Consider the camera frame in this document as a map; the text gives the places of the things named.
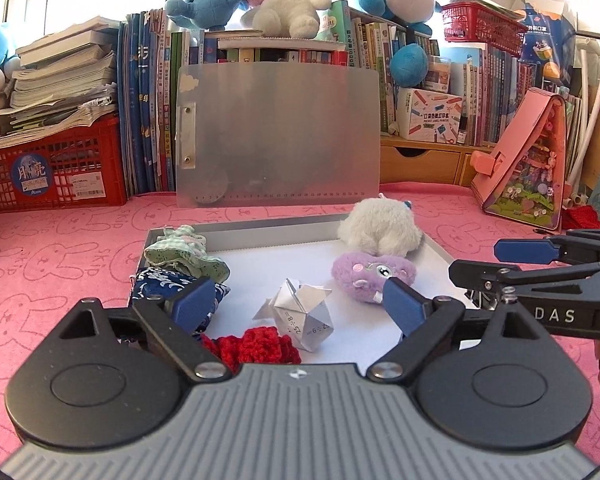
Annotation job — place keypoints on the red plastic crate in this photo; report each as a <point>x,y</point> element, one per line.
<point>70,170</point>

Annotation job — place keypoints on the white plastic pipe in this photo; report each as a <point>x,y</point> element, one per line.
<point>592,110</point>

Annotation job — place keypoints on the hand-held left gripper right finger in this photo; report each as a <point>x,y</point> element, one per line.
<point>402,305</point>

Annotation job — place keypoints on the pink triangular toy house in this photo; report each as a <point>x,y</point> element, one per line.
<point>525,170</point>

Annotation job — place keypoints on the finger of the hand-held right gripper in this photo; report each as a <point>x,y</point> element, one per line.
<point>480,274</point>
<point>522,251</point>

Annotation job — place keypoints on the large white paper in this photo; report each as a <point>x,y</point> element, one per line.
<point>300,315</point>

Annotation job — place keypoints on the green floral cloth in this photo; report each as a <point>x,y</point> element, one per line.
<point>180,255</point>

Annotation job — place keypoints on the small glass bottle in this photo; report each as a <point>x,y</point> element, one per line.
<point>463,130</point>

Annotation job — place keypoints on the blue toy box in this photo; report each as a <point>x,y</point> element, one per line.
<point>547,45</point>

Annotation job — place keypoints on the white box with colourful print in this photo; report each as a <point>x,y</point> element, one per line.
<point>430,115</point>

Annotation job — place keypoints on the purple plush toy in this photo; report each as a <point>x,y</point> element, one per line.
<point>360,275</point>

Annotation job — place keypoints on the row of thin workbooks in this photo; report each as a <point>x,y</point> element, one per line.
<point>145,110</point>

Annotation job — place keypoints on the wooden drawer shelf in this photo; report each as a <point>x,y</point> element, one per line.
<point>420,162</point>

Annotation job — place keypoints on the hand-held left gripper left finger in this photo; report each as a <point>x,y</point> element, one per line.
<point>192,302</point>

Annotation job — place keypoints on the black binder clip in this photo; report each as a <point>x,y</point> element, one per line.
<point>482,300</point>

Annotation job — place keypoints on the white cardboard box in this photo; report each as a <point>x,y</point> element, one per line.
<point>260,270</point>

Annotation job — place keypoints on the flat lying book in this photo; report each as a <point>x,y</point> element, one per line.
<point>280,43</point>

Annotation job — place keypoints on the red knitted piece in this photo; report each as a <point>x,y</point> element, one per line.
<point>260,347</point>

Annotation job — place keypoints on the row of colourful books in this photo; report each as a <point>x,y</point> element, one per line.
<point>490,90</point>

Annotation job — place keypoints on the stack of worn books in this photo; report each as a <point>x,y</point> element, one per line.
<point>60,80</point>

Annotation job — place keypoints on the pink rabbit-print table mat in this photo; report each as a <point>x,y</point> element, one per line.
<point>55,260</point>

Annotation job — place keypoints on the red yarn bundle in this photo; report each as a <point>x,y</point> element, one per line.
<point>582,217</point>

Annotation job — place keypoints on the translucent plastic board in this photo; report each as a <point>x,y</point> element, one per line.
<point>280,135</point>

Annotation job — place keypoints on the navy floral cloth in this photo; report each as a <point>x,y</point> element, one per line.
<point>150,285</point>

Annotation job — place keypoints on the blue striped plush toy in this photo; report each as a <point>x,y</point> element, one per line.
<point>205,2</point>

